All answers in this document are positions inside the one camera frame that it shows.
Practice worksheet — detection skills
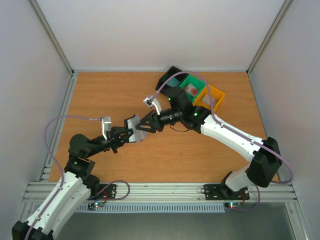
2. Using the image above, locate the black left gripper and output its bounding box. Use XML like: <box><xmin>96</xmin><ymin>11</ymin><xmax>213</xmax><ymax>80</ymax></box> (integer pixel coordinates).
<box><xmin>86</xmin><ymin>126</ymin><xmax>136</xmax><ymax>158</ymax></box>

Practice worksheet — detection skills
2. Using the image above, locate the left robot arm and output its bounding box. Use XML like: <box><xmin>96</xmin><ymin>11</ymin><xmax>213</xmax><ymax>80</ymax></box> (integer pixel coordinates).
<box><xmin>11</xmin><ymin>126</ymin><xmax>134</xmax><ymax>240</ymax></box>

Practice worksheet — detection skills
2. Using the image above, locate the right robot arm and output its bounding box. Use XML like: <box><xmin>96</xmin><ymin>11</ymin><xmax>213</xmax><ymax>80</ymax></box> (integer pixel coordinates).
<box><xmin>135</xmin><ymin>86</ymin><xmax>282</xmax><ymax>198</ymax></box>

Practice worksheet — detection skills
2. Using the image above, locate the teal card stack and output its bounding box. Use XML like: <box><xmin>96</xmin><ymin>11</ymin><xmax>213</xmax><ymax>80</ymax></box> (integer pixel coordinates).
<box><xmin>166</xmin><ymin>77</ymin><xmax>181</xmax><ymax>88</ymax></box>

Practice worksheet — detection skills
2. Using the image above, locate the red patterned card stack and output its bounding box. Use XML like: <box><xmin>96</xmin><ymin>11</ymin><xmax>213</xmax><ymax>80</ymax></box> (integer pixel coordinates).
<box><xmin>184</xmin><ymin>83</ymin><xmax>199</xmax><ymax>97</ymax></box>

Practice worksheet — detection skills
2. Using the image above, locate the black plastic bin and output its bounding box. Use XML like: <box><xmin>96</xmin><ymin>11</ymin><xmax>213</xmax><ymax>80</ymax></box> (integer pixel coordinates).
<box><xmin>155</xmin><ymin>65</ymin><xmax>190</xmax><ymax>96</ymax></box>

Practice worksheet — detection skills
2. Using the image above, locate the green plastic bin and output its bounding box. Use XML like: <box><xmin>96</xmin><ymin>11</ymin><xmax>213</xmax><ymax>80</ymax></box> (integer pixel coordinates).
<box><xmin>179</xmin><ymin>75</ymin><xmax>205</xmax><ymax>102</ymax></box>

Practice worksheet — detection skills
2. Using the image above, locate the yellow plastic bin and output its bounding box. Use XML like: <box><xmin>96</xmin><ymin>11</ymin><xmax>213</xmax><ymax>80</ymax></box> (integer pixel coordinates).
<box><xmin>192</xmin><ymin>85</ymin><xmax>226</xmax><ymax>112</ymax></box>

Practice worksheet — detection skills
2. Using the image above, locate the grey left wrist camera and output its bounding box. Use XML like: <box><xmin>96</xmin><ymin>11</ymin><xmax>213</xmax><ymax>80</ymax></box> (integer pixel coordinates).
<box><xmin>100</xmin><ymin>116</ymin><xmax>112</xmax><ymax>140</ymax></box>

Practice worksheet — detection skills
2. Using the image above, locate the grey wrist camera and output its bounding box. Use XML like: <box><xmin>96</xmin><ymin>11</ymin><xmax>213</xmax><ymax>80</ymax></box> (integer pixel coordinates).
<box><xmin>143</xmin><ymin>95</ymin><xmax>162</xmax><ymax>115</ymax></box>
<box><xmin>100</xmin><ymin>116</ymin><xmax>112</xmax><ymax>140</ymax></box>

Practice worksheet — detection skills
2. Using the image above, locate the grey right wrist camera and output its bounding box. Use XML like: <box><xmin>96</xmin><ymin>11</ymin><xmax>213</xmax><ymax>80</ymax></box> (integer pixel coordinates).
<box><xmin>143</xmin><ymin>95</ymin><xmax>162</xmax><ymax>115</ymax></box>

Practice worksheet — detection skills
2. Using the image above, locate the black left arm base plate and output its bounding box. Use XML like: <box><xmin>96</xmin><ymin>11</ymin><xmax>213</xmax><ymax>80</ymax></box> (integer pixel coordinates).
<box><xmin>88</xmin><ymin>184</ymin><xmax>117</xmax><ymax>201</ymax></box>

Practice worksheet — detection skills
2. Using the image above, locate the white slotted cable duct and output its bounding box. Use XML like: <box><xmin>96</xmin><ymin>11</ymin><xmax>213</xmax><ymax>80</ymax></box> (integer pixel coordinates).
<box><xmin>75</xmin><ymin>202</ymin><xmax>225</xmax><ymax>214</ymax></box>

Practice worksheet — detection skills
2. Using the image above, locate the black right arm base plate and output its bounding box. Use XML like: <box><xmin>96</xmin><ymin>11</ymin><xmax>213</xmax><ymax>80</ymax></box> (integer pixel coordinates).
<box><xmin>200</xmin><ymin>184</ymin><xmax>250</xmax><ymax>201</ymax></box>

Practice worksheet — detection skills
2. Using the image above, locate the aluminium front rail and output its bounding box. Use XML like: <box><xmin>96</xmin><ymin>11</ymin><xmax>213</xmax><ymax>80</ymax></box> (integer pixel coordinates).
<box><xmin>22</xmin><ymin>182</ymin><xmax>298</xmax><ymax>204</ymax></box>

